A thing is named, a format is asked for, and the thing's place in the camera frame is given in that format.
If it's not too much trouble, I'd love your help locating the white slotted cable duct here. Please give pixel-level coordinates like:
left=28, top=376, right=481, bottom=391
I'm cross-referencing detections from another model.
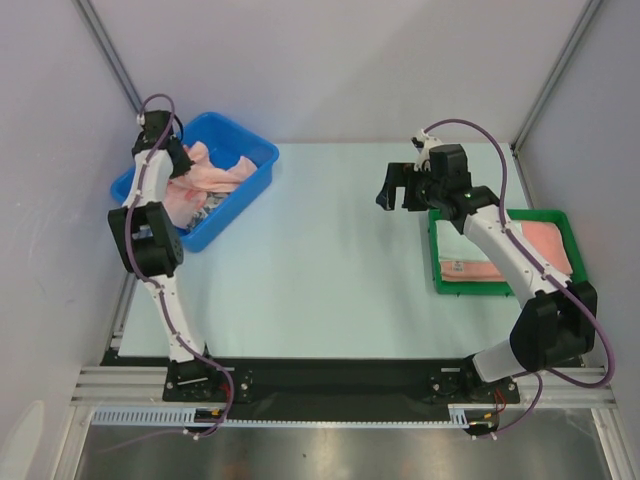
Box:
left=92, top=404, right=241, bottom=426

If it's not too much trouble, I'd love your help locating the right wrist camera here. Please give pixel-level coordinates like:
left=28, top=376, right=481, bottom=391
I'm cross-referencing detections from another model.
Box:
left=411, top=129, right=443, bottom=171

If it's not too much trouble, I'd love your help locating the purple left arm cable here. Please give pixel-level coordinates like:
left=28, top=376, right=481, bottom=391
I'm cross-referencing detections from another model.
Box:
left=107, top=93, right=236, bottom=454

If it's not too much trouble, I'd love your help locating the blue plastic bin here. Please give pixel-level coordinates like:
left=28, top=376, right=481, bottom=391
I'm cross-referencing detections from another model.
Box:
left=111, top=112, right=279, bottom=252

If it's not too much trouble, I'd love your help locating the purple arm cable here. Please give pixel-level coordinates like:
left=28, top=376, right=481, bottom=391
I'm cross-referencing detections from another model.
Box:
left=422, top=118, right=617, bottom=441
left=107, top=93, right=236, bottom=454

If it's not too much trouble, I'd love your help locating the aluminium frame rail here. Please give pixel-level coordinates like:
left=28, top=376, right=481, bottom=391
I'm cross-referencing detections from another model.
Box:
left=72, top=366, right=617, bottom=409

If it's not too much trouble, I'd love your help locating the green plastic tray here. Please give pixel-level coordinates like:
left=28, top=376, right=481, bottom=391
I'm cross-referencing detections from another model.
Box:
left=428, top=209, right=587, bottom=296

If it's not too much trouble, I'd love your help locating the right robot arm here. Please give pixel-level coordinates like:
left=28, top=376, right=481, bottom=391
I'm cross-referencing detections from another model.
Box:
left=376, top=144, right=597, bottom=402

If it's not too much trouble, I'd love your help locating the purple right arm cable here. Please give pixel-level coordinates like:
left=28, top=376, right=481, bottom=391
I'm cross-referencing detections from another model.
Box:
left=422, top=118, right=617, bottom=441

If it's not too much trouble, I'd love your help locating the light blue towel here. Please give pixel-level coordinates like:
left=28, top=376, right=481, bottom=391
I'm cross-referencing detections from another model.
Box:
left=435, top=220, right=517, bottom=262

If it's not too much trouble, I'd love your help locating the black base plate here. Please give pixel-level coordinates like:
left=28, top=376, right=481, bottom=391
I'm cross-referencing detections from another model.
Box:
left=101, top=350, right=520, bottom=424

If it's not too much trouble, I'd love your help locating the pink towel in bin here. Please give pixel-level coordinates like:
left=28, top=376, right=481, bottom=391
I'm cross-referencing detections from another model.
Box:
left=163, top=183, right=208, bottom=230

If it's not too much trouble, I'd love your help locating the light pink embroidered towel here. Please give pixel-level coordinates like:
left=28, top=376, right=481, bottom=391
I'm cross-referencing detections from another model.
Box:
left=171, top=141, right=257, bottom=193

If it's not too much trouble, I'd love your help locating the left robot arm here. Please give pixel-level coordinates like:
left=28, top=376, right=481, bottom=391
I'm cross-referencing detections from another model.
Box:
left=108, top=110, right=220, bottom=403

